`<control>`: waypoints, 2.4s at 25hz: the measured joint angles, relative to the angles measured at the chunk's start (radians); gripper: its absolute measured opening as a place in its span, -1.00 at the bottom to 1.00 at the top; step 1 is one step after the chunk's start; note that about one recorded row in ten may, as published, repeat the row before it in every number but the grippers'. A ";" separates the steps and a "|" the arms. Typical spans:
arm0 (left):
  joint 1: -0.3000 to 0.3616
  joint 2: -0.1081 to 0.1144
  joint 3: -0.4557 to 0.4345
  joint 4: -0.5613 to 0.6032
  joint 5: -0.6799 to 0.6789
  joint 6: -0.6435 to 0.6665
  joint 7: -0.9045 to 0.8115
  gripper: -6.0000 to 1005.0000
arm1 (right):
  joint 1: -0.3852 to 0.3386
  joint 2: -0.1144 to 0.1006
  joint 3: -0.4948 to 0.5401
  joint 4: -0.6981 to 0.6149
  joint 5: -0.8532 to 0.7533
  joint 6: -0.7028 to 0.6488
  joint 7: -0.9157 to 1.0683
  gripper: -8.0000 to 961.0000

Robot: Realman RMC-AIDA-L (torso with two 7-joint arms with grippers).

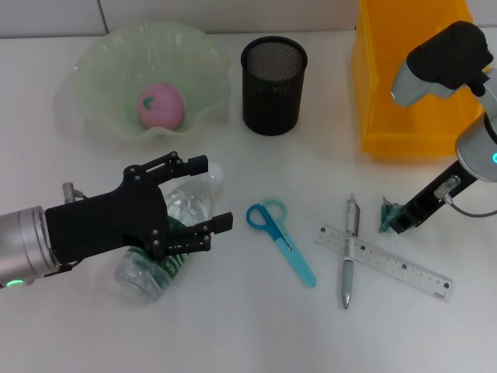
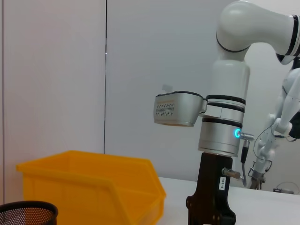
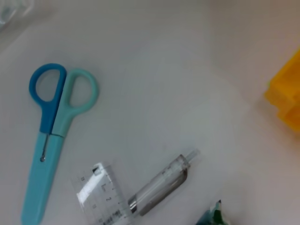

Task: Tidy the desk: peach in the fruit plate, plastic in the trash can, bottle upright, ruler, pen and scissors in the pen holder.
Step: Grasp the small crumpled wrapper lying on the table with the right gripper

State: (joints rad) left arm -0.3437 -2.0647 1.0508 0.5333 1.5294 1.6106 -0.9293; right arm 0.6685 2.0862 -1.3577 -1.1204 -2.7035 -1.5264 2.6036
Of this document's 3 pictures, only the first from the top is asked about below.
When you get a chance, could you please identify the pink peach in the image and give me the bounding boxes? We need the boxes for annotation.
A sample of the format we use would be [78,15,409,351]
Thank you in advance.
[136,82,185,130]

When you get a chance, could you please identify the black mesh pen cup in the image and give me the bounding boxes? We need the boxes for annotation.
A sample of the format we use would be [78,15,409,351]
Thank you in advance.
[240,35,308,136]

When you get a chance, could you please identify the yellow plastic storage bin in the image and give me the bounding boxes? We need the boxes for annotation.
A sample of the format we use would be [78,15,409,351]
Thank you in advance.
[352,0,495,157]

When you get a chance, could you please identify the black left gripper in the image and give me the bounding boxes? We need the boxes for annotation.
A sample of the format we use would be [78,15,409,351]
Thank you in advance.
[44,151,234,270]

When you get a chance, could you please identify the transparent plastic ruler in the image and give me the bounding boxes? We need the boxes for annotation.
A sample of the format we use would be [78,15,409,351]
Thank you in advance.
[314,223,454,303]

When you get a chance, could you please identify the grey retractable pen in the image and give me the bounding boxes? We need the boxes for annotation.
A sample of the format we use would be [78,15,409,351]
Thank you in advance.
[341,193,361,311]

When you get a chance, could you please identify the clear green-label water bottle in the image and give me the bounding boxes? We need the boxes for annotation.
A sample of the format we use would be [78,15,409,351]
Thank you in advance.
[113,162,226,303]

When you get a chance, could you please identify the teal plastic wrapper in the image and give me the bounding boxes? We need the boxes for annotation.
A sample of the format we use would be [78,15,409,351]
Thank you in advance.
[378,196,407,234]

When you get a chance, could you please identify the green wavy glass plate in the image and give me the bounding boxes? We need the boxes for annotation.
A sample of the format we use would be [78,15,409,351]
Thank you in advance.
[54,21,233,145]

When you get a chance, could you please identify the blue scissors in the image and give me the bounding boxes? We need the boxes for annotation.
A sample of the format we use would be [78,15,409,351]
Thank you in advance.
[245,198,318,288]

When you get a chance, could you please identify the left gripper cable with connector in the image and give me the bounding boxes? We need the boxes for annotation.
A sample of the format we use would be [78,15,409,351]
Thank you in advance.
[61,180,89,204]

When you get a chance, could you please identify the right gripper cable with connectors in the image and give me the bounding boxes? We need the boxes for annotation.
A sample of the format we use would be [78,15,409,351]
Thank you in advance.
[433,174,497,218]

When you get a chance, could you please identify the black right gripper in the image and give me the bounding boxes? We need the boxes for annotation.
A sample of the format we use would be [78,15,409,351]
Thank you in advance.
[389,158,481,235]

